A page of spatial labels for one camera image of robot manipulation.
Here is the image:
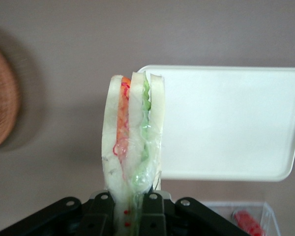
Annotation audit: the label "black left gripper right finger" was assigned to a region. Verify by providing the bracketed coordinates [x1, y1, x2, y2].
[137, 191, 174, 236]

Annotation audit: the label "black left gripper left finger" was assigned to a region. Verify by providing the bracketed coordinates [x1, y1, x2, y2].
[82, 190, 117, 236]

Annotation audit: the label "triangle sandwich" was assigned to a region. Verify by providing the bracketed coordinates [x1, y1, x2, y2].
[101, 71, 166, 236]

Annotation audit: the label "cream plastic serving tray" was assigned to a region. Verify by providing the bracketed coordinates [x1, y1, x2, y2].
[137, 64, 295, 183]

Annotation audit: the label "round brown wicker basket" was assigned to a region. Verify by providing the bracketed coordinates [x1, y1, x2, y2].
[0, 40, 21, 152]

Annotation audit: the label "red cola bottle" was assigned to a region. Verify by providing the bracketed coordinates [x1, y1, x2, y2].
[232, 209, 268, 236]

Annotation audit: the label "clear acrylic bottle rack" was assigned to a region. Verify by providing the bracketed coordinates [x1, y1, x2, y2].
[201, 201, 283, 236]

